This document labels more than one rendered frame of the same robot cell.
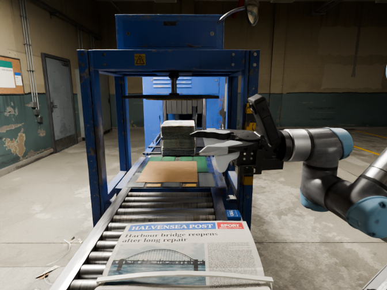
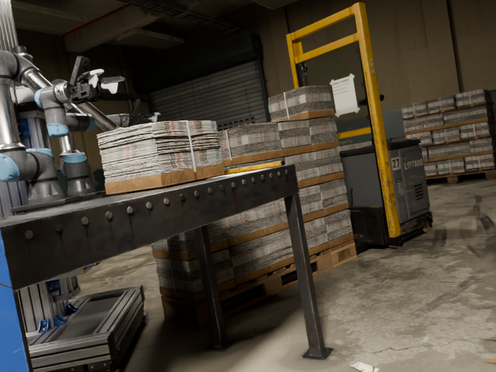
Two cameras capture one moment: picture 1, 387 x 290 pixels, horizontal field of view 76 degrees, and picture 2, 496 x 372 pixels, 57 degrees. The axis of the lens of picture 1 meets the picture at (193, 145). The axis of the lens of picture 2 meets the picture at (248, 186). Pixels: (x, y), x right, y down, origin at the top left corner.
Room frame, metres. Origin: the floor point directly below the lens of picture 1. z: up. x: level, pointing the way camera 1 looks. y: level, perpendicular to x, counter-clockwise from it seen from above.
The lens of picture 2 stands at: (1.70, 1.22, 0.84)
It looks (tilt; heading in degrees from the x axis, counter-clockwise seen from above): 3 degrees down; 212
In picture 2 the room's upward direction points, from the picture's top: 10 degrees counter-clockwise
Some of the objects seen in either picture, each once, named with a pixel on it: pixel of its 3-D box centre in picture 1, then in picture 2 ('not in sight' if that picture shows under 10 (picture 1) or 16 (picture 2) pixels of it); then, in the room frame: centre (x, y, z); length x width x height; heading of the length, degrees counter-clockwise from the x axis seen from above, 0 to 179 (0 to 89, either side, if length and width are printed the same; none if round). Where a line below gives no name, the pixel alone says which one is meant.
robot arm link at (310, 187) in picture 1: (322, 187); (60, 122); (0.55, -0.30, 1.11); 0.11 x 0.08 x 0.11; 9
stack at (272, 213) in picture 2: not in sight; (244, 229); (-0.73, -0.39, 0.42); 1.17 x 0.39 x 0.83; 163
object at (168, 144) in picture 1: (179, 136); not in sight; (2.27, 0.13, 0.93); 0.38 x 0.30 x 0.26; 0
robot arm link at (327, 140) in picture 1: (322, 145); (52, 97); (0.57, -0.30, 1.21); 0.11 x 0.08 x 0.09; 99
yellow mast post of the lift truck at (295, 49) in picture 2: not in sight; (309, 135); (-1.94, -0.36, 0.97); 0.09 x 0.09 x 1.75; 73
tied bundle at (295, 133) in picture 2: not in sight; (277, 141); (-1.14, -0.26, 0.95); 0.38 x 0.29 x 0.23; 74
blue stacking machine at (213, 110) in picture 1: (188, 109); not in sight; (4.41, 0.09, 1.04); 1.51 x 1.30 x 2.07; 0
